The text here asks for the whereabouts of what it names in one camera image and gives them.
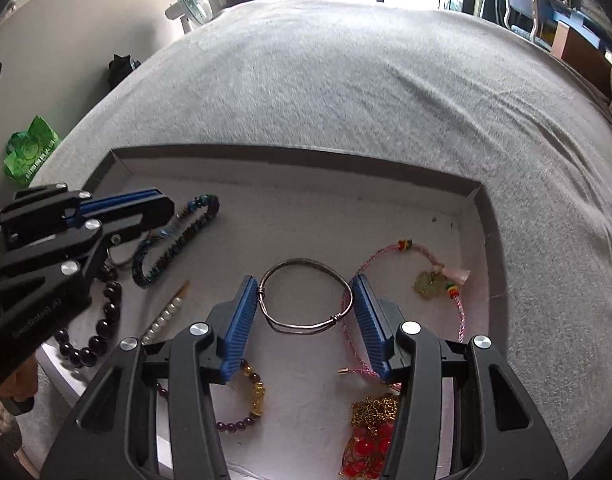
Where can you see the black bag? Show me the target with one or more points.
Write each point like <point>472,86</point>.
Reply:
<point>123,72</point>

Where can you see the grey cardboard box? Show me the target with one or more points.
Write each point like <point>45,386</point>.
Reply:
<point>306,220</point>

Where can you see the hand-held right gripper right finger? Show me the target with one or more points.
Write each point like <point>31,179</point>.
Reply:
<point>368,330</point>

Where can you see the silver bangle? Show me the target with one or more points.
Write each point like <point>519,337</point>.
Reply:
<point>296,261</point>

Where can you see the green plastic bag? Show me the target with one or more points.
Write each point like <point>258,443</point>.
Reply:
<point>33,152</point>

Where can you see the person's left hand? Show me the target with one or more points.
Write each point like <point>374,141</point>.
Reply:
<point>23,380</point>

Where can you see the white wall hook plate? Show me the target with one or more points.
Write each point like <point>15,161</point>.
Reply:
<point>18,5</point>

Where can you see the white standing fan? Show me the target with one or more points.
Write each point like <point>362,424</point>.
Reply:
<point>190,0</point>

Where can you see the wooden nightstand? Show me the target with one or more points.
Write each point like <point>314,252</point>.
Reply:
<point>581,45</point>

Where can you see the pearl hair clip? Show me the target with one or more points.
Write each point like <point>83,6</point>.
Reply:
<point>165,312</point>

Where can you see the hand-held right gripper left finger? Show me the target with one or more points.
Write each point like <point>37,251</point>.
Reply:
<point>238,325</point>

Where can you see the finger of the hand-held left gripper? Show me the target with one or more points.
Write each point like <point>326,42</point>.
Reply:
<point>110,201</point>
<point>135,217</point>

